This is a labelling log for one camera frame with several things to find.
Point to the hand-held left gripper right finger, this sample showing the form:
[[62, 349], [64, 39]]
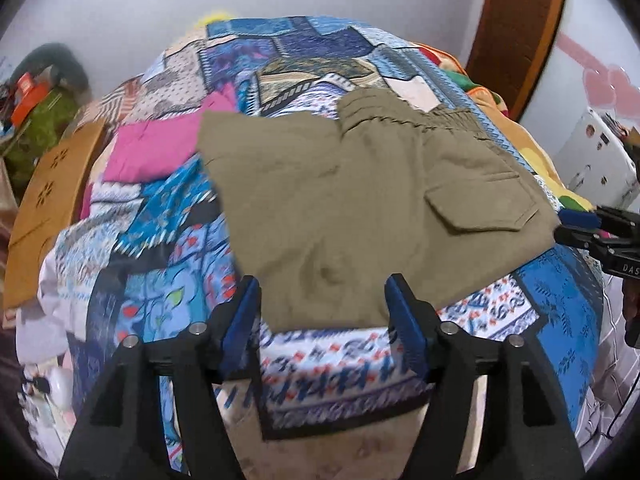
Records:
[[407, 325]]

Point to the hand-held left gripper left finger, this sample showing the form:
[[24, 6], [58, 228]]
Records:
[[242, 322]]

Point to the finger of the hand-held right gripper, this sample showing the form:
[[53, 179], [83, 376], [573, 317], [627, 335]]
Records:
[[580, 218], [582, 241]]

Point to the olive green pants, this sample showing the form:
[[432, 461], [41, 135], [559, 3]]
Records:
[[370, 200]]

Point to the white box with stickers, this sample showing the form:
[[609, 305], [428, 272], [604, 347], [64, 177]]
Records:
[[597, 157]]

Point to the multicoloured fleece blanket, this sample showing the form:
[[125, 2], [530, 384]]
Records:
[[537, 157]]

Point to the blue patchwork blanket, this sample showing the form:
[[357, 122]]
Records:
[[165, 260]]

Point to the white striped sheet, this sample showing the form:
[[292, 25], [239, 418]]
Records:
[[607, 375]]

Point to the pink cloth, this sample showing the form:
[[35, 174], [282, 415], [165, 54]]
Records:
[[150, 147]]

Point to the wardrobe with heart stickers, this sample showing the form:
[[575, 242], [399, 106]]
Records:
[[592, 20]]

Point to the pile of white clutter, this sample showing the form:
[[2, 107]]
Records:
[[50, 395]]

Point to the bamboo lap desk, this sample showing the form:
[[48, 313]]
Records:
[[45, 210]]

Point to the orange striped cloth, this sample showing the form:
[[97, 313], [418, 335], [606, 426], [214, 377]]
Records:
[[122, 97]]

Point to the green fabric basket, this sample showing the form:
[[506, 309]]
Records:
[[42, 130]]

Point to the orange box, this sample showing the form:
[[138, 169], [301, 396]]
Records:
[[27, 95]]

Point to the grey curved pillow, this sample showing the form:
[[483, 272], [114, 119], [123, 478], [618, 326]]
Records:
[[55, 62]]

